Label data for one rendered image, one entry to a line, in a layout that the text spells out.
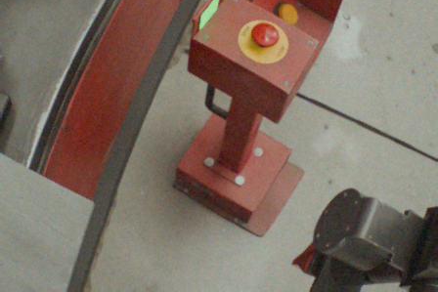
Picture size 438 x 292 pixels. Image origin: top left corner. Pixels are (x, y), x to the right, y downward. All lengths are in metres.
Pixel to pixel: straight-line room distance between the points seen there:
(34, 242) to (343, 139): 1.26
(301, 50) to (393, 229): 0.57
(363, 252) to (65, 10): 0.60
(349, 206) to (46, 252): 0.35
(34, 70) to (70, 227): 0.29
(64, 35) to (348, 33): 1.19
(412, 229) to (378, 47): 1.49
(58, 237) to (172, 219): 1.05
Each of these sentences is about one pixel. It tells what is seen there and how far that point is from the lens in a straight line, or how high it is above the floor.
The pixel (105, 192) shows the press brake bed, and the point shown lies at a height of 0.05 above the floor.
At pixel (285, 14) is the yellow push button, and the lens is 1.17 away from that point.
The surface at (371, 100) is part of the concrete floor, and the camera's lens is 1.96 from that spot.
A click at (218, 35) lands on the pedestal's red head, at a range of 1.07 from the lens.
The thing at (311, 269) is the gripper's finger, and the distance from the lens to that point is 0.68.
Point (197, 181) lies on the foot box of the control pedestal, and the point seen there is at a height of 0.11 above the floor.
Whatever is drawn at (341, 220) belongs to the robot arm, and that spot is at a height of 1.20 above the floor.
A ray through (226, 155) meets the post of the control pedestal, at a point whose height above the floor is 0.19.
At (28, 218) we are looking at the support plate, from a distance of 0.77.
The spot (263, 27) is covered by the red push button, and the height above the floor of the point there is 0.81.
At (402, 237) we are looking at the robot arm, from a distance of 0.57.
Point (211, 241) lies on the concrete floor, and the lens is 1.77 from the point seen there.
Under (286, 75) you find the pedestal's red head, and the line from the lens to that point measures 1.06.
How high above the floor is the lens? 1.73
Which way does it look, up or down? 69 degrees down
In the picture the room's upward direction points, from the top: 12 degrees clockwise
